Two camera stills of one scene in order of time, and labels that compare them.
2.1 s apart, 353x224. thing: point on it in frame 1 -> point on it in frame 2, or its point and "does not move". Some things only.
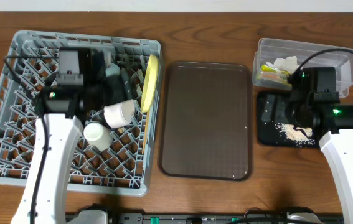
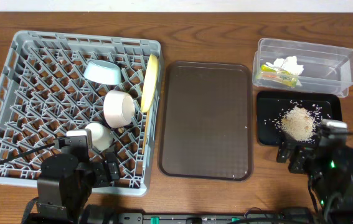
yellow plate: x=150 y=83 does not move
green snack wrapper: x=268 y=72 does not move
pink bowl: x=120 y=114 does not move
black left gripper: x=100 y=65 -> x=102 y=172
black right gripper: x=278 y=112 -> x=296 y=150
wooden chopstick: x=145 y=132 does not move
